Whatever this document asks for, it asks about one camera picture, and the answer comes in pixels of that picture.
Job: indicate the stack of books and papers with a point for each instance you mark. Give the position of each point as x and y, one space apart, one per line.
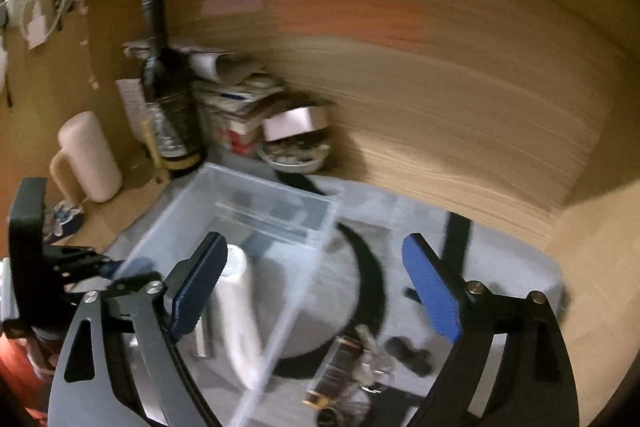
235 97

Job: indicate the white hanging tag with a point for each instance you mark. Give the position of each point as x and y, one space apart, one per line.
39 32

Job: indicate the red cloth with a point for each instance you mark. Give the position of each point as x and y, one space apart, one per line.
20 372

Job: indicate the white tube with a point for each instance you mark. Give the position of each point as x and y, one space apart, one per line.
235 307

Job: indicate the dark wine bottle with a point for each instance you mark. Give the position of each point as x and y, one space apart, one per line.
172 107

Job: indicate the white paper note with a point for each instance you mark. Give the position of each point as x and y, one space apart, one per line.
131 102

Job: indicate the orange sticky note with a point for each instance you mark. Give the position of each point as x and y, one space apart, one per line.
350 19

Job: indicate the yellow stick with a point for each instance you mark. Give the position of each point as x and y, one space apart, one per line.
150 147

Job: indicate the small black item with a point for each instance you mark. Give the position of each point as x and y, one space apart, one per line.
412 357

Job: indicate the cream mug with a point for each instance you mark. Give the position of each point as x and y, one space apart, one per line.
90 157

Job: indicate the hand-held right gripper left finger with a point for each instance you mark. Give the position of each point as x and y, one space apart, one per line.
195 287

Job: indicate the clear plastic storage box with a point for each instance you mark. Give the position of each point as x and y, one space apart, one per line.
280 217

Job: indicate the blue white packet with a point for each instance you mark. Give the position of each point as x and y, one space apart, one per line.
65 217

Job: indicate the bowl of small shells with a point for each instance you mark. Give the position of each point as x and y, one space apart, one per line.
295 157

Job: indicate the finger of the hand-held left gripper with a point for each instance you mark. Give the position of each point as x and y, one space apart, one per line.
82 264

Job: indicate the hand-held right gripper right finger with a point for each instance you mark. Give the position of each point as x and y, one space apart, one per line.
432 292

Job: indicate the grey mat with black letters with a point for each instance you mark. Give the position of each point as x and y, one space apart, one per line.
500 267

